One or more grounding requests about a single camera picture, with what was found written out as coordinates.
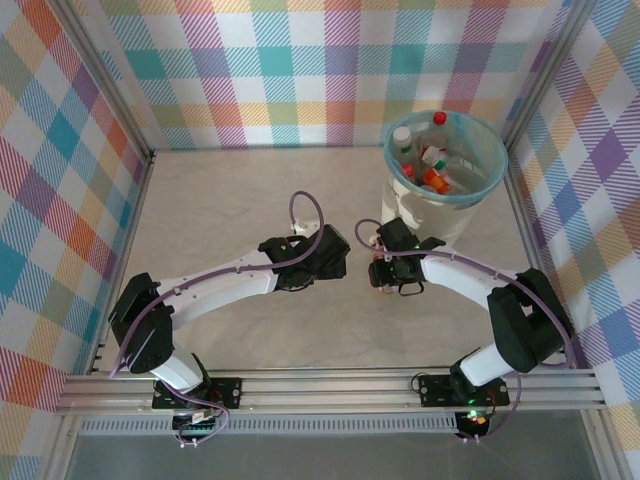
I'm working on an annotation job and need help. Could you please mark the white plastic waste bin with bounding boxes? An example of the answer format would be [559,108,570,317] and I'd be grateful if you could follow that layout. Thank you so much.
[379,164,476,247]

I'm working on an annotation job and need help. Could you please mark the clear bottle orange label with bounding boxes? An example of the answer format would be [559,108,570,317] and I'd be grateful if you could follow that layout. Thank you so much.
[421,167,450,195]

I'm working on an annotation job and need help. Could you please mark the white bin with blue liner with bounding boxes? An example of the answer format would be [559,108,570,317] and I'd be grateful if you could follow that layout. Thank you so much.
[383,110,510,209]

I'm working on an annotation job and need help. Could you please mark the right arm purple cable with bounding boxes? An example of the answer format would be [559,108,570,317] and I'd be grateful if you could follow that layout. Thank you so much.
[354,218,575,444]

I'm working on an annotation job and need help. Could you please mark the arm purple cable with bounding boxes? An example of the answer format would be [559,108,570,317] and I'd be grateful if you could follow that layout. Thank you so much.
[354,218,575,444]
[110,189,326,450]

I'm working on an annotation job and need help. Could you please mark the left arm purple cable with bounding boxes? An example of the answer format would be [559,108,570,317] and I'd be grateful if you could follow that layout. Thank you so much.
[110,189,326,450]

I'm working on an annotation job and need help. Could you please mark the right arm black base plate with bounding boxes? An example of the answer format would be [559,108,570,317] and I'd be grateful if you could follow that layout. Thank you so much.
[417,372,512,408]

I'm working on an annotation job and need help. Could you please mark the aluminium side base rail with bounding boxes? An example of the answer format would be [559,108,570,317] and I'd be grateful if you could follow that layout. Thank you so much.
[505,174,576,371]
[88,152,157,375]

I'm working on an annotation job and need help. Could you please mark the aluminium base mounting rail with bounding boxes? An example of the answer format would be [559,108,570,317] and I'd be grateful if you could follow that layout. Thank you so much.
[54,367,607,416]

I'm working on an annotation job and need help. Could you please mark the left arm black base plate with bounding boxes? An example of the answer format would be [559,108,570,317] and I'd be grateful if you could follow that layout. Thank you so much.
[151,377,244,412]

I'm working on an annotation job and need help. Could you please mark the grey slotted cable duct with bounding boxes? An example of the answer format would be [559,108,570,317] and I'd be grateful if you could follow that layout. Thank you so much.
[79,417,460,435]

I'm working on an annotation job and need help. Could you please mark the aluminium corner post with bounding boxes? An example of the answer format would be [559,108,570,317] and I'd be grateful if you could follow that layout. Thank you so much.
[499,0,600,151]
[49,0,157,169]

